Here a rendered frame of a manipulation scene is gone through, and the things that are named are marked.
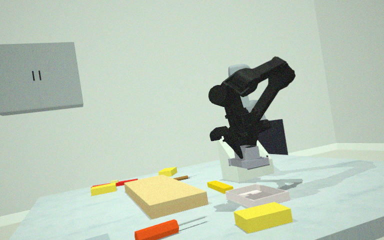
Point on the red flat bar with small pale yellow window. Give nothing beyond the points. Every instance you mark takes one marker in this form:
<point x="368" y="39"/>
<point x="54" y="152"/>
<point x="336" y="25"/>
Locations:
<point x="117" y="182"/>

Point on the tan flat rectangular panel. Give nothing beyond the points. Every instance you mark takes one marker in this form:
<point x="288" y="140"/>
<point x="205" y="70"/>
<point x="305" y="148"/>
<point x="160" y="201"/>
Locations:
<point x="160" y="195"/>

